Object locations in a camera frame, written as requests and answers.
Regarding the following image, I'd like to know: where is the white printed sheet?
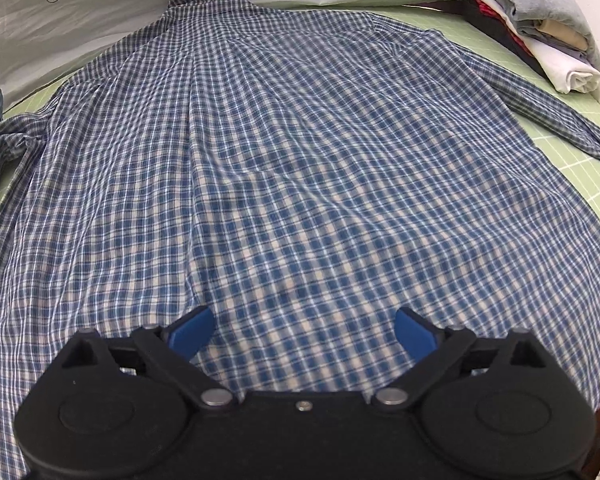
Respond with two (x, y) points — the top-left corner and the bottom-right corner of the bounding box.
(0, 0), (483, 111)

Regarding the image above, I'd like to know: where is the beige folded garment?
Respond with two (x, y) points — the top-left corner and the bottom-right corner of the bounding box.
(522, 17), (592, 55)

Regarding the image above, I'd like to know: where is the dark folded garment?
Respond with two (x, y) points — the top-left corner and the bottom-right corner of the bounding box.
(461, 0), (553, 82)

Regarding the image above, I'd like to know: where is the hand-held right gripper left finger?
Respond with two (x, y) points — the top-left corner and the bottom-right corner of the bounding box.
(60, 305), (236, 412)

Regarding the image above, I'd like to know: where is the white folded garment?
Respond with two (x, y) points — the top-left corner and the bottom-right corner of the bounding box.
(456, 0), (600, 95)

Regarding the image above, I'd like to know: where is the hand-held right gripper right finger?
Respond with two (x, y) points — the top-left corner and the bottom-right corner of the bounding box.
(370, 306), (544, 413)

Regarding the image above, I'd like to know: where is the red folded garment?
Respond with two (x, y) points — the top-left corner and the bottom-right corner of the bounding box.
(472, 0), (531, 51)

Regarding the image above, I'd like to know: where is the blue plaid shirt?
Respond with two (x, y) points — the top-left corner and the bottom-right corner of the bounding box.
(0, 0), (600, 426)

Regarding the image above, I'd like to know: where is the green grid mat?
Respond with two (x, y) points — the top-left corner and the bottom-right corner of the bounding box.
(0, 1), (600, 411)

